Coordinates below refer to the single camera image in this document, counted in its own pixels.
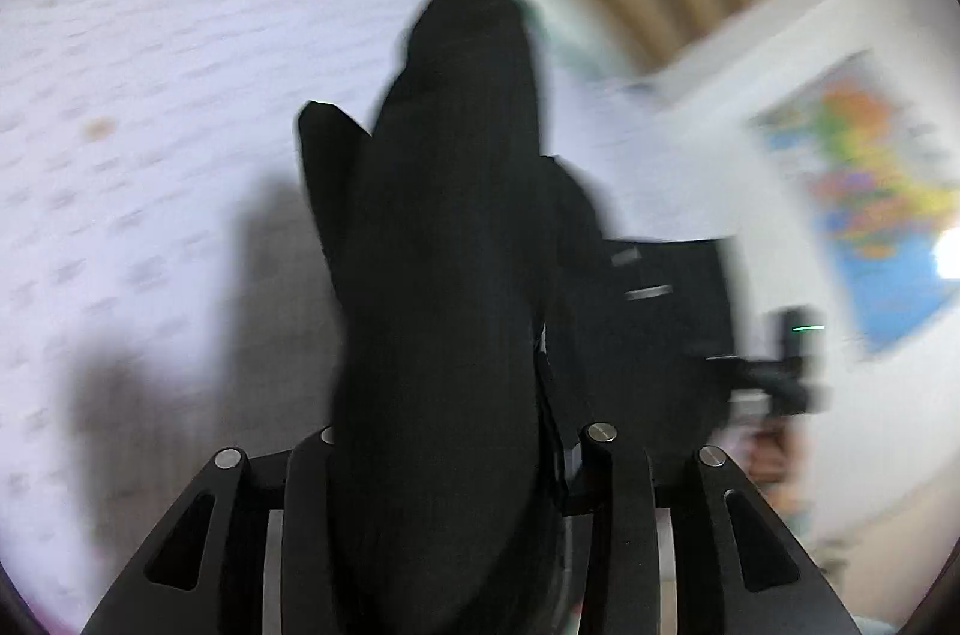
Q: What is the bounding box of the colourful wall map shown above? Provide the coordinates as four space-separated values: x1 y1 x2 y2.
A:
750 50 958 354

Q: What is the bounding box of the black tracker box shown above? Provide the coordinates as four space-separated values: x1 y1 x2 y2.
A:
776 305 825 378

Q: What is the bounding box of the black hooded jacket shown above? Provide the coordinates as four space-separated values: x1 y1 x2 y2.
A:
294 0 740 635

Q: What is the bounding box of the person right hand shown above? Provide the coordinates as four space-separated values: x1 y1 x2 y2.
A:
747 416 804 489

